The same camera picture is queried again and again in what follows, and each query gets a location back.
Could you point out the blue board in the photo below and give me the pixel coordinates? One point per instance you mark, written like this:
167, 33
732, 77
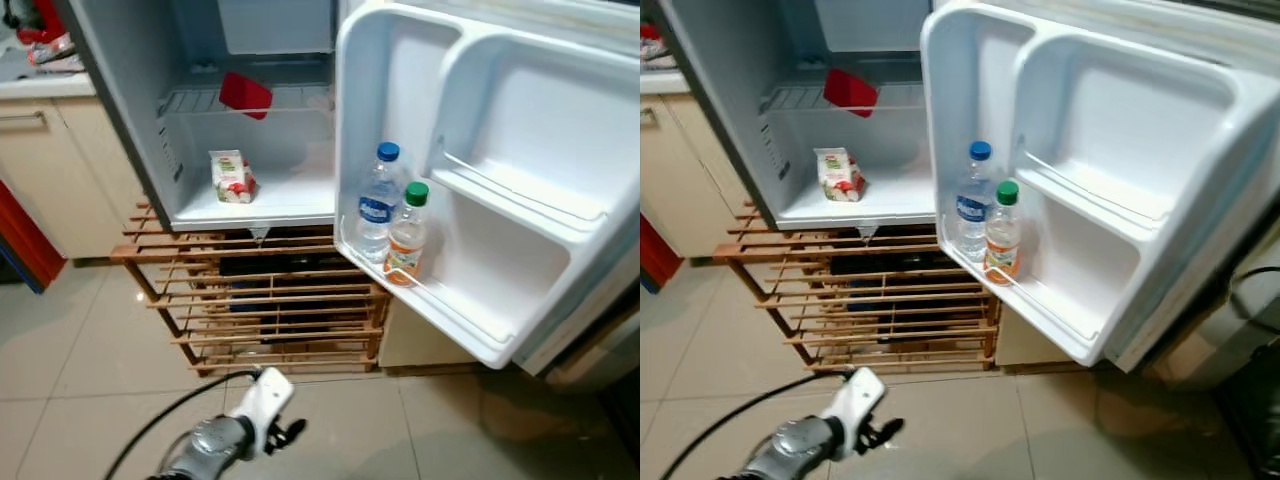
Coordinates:
20, 283

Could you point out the orange red board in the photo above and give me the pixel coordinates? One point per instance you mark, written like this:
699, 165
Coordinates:
652, 250
25, 235

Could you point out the white counter cabinet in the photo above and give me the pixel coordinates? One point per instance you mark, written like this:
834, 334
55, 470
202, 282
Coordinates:
1020, 345
420, 340

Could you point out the cream kitchen cabinet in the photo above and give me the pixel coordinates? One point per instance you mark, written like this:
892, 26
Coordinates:
70, 180
690, 170

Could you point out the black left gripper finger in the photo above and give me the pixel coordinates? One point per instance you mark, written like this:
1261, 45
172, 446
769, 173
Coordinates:
289, 444
294, 425
885, 445
893, 426

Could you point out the white fridge door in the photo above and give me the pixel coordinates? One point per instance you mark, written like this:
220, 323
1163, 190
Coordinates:
520, 130
1130, 130

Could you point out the red container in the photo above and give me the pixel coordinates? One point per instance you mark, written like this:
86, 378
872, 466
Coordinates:
245, 95
850, 92

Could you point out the dark grey mini fridge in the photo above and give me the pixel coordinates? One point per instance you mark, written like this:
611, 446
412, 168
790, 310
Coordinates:
260, 205
880, 200

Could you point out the wooden slatted rack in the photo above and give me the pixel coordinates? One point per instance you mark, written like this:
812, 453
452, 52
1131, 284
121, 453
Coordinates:
200, 250
800, 247

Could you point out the white red fruit snack packet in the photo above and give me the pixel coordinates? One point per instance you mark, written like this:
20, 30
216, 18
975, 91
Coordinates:
838, 173
230, 175

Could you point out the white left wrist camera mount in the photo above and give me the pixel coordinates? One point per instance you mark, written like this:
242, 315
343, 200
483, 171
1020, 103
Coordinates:
262, 400
855, 400

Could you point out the red coffee machine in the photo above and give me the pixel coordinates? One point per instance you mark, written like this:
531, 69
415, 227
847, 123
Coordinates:
647, 30
45, 20

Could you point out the green cap orange drink bottle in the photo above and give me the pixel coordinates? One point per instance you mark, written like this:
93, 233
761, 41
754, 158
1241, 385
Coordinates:
408, 240
1003, 240

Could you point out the white freezer flap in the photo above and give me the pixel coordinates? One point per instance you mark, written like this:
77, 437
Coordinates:
275, 25
870, 25

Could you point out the blue cap water bottle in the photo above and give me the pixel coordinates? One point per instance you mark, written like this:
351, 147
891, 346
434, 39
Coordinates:
378, 210
972, 205

